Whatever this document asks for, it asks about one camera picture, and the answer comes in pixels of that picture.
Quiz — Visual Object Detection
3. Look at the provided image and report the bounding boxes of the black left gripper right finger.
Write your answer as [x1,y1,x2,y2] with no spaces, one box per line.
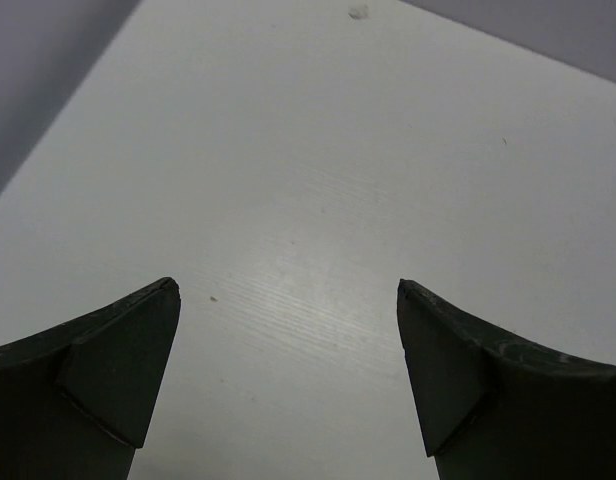
[397,280,616,479]

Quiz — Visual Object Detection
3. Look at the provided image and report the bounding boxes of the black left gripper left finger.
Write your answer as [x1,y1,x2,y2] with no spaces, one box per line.
[0,277,181,479]

